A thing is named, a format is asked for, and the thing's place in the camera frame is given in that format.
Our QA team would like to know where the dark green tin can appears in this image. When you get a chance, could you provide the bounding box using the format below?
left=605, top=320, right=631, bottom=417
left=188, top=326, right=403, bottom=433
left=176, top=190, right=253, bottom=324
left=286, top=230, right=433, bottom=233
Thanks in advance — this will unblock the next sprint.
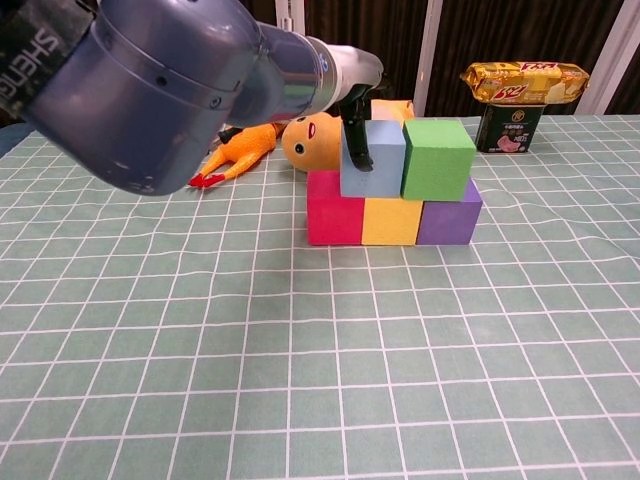
left=473, top=102, right=545, bottom=155

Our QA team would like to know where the blue foam cube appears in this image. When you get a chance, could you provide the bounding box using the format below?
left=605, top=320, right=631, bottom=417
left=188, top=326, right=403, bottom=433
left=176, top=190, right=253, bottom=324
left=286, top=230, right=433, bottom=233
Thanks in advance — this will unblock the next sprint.
left=339, top=119, right=407, bottom=199

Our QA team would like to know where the white frame post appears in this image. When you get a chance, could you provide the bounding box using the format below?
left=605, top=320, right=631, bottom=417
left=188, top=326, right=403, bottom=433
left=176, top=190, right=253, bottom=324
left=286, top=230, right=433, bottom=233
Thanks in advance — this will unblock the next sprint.
left=274, top=0, right=307, bottom=37
left=413, top=0, right=444, bottom=117
left=574, top=0, right=640, bottom=116

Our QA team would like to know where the yellow plush duck toy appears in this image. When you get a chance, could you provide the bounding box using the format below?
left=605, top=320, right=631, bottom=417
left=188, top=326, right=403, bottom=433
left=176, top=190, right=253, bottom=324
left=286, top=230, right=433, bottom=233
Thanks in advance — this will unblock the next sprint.
left=281, top=98, right=416, bottom=174

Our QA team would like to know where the gold biscuit packet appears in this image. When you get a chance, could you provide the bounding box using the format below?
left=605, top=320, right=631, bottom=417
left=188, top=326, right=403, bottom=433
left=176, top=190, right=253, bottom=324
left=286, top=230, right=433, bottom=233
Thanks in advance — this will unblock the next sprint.
left=459, top=61, right=591, bottom=106

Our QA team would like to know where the orange rubber chicken toy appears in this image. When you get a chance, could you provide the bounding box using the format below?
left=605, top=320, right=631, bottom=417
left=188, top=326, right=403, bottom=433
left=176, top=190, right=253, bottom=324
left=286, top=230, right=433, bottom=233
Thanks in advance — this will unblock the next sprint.
left=187, top=122, right=287, bottom=190

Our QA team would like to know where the magenta foam cube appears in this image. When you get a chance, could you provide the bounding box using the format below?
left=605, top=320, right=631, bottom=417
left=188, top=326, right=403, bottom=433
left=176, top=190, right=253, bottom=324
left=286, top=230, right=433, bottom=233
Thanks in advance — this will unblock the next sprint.
left=305, top=169, right=365, bottom=247

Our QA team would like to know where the green checked tablecloth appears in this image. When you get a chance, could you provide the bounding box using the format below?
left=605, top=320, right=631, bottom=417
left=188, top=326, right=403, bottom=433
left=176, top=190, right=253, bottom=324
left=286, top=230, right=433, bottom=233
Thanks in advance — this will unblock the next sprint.
left=0, top=114, right=640, bottom=480

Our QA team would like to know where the yellow foam cube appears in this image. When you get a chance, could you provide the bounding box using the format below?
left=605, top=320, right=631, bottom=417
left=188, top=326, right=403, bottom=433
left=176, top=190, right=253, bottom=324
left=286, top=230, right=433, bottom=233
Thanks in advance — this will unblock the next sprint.
left=360, top=196, right=424, bottom=247

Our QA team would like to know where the green foam cube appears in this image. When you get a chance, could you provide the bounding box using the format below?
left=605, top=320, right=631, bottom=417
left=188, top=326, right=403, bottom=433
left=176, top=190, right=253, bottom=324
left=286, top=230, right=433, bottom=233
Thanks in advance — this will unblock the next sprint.
left=399, top=119, right=477, bottom=202

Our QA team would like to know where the purple foam cube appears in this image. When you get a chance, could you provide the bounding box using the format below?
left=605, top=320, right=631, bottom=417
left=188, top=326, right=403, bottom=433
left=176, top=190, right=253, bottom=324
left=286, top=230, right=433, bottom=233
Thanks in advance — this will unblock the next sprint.
left=415, top=178, right=484, bottom=246

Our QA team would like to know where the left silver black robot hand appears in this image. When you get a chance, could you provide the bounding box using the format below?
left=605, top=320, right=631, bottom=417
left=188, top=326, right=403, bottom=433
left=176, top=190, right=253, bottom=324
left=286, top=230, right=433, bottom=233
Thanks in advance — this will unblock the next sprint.
left=337, top=44, right=391, bottom=175

